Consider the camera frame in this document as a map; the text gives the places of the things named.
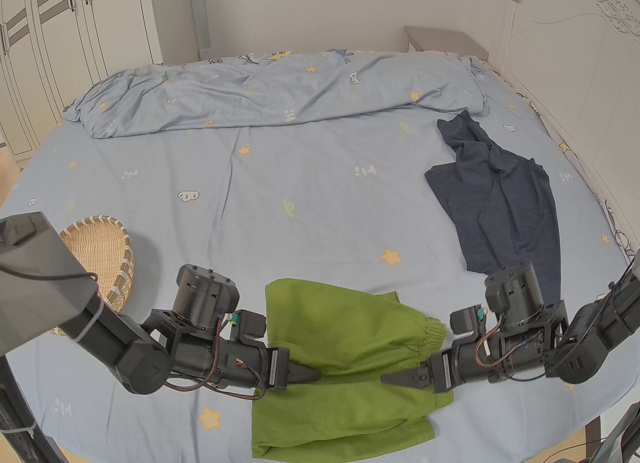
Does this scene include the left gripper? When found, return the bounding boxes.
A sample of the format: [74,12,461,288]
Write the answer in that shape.
[216,340,322,393]

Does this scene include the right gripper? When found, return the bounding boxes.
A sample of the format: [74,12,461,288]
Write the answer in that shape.
[379,335,516,395]

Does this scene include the green shorts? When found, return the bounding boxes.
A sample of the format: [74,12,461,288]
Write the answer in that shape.
[250,277,455,463]

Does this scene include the bed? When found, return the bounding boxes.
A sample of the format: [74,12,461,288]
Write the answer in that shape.
[0,0,640,463]

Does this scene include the dark blue garment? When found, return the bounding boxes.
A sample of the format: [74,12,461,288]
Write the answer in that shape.
[425,111,562,308]

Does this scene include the round woven basket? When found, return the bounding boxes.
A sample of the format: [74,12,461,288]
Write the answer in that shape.
[48,215,135,338]

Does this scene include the pale blue quilt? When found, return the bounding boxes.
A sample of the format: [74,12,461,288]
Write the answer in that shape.
[62,49,491,139]

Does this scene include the grey bedside table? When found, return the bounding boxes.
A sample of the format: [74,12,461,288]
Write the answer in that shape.
[404,26,491,60]

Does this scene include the white wardrobe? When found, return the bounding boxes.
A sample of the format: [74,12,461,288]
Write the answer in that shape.
[0,0,164,169]

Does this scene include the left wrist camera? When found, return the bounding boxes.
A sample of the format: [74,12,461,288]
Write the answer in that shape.
[231,310,269,347]

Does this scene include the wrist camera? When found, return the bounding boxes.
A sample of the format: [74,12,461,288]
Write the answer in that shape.
[231,310,269,347]
[449,305,488,341]

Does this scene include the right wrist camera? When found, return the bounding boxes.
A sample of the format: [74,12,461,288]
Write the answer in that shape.
[449,305,488,341]

